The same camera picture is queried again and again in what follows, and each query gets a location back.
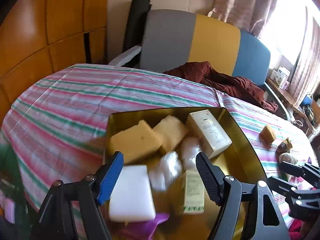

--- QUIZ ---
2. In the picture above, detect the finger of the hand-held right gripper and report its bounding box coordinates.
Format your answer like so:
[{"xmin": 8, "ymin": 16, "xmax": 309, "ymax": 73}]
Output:
[
  {"xmin": 279, "ymin": 161, "xmax": 307, "ymax": 178},
  {"xmin": 267, "ymin": 176, "xmax": 297, "ymax": 197}
]

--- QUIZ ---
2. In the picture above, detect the yellow sponge block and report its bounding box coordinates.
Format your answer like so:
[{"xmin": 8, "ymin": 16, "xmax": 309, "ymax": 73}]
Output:
[
  {"xmin": 153, "ymin": 115, "xmax": 188, "ymax": 155},
  {"xmin": 110, "ymin": 120, "xmax": 163, "ymax": 164},
  {"xmin": 260, "ymin": 125, "xmax": 277, "ymax": 143}
]

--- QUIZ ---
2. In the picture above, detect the brown snack piece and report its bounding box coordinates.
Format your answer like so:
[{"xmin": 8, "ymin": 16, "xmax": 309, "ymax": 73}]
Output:
[{"xmin": 276, "ymin": 137, "xmax": 293, "ymax": 154}]

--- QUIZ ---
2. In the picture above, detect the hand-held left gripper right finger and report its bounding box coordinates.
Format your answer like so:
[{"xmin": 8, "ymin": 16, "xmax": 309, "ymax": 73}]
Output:
[{"xmin": 196, "ymin": 152, "xmax": 290, "ymax": 240}]

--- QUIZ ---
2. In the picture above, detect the blue round object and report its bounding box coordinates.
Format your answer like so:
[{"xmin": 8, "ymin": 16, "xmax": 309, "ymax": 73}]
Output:
[{"xmin": 300, "ymin": 94, "xmax": 313, "ymax": 107}]

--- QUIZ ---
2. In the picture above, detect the wooden wardrobe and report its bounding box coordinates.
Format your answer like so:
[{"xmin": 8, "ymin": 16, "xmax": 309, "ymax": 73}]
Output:
[{"xmin": 0, "ymin": 0, "xmax": 110, "ymax": 128}]

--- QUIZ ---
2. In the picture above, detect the green-edged snack packet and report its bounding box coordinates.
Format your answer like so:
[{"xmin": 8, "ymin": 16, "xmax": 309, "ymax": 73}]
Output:
[{"xmin": 279, "ymin": 152, "xmax": 299, "ymax": 167}]

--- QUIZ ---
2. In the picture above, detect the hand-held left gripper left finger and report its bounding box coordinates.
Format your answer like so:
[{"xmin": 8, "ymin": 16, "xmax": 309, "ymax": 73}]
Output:
[{"xmin": 30, "ymin": 151, "xmax": 125, "ymax": 240}]

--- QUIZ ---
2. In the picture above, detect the square metal tin box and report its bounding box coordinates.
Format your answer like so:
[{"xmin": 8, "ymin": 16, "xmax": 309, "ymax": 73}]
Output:
[{"xmin": 102, "ymin": 107, "xmax": 267, "ymax": 240}]

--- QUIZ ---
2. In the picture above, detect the black rolled mat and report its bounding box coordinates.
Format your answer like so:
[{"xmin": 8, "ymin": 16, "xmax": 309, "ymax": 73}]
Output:
[{"xmin": 122, "ymin": 0, "xmax": 152, "ymax": 60}]

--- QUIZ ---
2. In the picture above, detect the striped blanket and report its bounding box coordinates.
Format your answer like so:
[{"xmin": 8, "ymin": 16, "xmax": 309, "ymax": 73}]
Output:
[{"xmin": 0, "ymin": 64, "xmax": 318, "ymax": 240}]

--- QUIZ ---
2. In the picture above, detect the pink curtain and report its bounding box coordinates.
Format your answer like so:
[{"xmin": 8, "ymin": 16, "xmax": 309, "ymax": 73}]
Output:
[
  {"xmin": 207, "ymin": 0, "xmax": 282, "ymax": 39},
  {"xmin": 289, "ymin": 5, "xmax": 320, "ymax": 105}
]

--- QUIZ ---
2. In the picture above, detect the person's red clothing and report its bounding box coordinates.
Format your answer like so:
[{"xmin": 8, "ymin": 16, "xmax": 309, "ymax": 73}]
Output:
[{"xmin": 289, "ymin": 217, "xmax": 308, "ymax": 233}]

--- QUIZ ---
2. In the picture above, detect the clear plastic packet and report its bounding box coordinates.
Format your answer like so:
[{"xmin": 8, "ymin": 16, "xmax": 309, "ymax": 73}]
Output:
[
  {"xmin": 149, "ymin": 151, "xmax": 183, "ymax": 190},
  {"xmin": 180, "ymin": 136, "xmax": 203, "ymax": 170}
]

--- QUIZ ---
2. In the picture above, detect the white box blue print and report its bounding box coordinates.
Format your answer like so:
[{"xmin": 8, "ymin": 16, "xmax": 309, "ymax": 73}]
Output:
[{"xmin": 276, "ymin": 66, "xmax": 290, "ymax": 80}]

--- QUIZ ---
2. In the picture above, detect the cream carton box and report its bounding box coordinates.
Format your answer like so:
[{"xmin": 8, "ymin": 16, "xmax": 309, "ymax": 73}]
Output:
[{"xmin": 186, "ymin": 110, "xmax": 233, "ymax": 159}]

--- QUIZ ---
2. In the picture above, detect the small cream green box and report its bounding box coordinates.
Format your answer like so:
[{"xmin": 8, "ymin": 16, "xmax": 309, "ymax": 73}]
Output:
[{"xmin": 181, "ymin": 170, "xmax": 205, "ymax": 214}]

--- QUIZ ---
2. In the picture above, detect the white foam block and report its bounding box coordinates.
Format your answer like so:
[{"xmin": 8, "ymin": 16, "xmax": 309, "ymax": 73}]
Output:
[{"xmin": 109, "ymin": 165, "xmax": 157, "ymax": 222}]

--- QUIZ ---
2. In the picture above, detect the grey yellow blue chair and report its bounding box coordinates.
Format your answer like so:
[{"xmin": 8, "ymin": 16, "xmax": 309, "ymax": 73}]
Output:
[{"xmin": 107, "ymin": 9, "xmax": 292, "ymax": 120}]

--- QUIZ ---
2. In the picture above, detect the wooden desk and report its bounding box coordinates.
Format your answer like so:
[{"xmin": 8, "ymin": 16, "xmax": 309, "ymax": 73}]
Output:
[{"xmin": 266, "ymin": 76, "xmax": 320, "ymax": 135}]

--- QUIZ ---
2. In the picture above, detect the dark red garment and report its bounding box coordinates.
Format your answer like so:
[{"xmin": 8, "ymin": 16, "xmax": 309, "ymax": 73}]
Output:
[{"xmin": 164, "ymin": 61, "xmax": 279, "ymax": 113}]

